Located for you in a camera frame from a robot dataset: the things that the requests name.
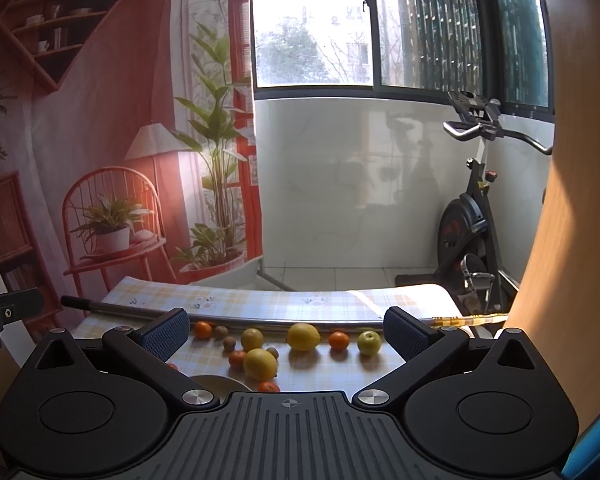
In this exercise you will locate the wooden panel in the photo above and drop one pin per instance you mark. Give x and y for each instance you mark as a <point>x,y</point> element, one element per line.
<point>558,303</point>

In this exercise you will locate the yellow plaid floral tablecloth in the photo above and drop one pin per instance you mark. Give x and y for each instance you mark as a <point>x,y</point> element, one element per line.
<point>273,312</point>

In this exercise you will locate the large lemon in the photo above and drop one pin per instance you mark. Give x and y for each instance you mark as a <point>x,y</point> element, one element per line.
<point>260,365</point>
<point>303,337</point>

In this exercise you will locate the printed room backdrop cloth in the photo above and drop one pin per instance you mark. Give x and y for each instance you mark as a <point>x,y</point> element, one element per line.
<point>126,147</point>

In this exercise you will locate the black exercise bike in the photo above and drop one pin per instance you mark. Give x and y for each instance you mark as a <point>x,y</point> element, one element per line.
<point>469,258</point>

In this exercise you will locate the green apple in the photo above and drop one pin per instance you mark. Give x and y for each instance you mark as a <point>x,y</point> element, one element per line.
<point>369,343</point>

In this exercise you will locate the beige round plate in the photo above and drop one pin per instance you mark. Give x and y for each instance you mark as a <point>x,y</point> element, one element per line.
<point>220,386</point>

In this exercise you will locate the small round yellow lemon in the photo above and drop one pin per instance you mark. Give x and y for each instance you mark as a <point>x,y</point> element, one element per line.
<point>251,339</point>

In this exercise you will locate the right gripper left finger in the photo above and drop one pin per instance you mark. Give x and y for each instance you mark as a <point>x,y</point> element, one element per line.
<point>142,354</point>

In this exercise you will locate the window with dark frame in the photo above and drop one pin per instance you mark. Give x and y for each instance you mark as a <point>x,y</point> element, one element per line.
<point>405,50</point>

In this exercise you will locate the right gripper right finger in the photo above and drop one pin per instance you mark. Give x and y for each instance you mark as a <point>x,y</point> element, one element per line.
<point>426,352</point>

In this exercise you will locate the long metal pole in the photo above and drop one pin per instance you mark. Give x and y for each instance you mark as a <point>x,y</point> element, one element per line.
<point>270,324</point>

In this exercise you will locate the brown kiwi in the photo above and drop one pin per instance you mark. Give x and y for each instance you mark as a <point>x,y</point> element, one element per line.
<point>229,343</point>
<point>220,332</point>
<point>273,351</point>

